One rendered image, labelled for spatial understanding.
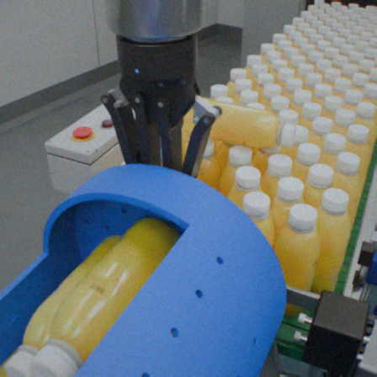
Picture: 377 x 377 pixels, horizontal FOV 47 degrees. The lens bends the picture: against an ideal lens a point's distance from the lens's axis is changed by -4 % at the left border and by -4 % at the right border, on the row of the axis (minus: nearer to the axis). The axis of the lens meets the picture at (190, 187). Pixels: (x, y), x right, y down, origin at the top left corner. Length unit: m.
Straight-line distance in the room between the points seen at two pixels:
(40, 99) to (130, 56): 3.32
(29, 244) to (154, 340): 2.04
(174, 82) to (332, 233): 0.37
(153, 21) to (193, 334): 0.25
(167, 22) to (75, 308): 0.25
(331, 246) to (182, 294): 0.39
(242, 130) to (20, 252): 1.72
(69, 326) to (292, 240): 0.36
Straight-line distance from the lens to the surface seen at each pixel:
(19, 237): 2.41
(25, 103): 3.65
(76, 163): 0.79
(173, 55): 0.40
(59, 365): 0.39
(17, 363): 0.46
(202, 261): 0.38
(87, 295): 0.41
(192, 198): 0.42
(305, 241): 0.65
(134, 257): 0.44
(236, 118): 0.76
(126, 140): 0.48
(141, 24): 0.39
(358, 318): 0.65
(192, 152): 0.45
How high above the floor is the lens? 1.47
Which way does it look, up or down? 35 degrees down
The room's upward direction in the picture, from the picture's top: straight up
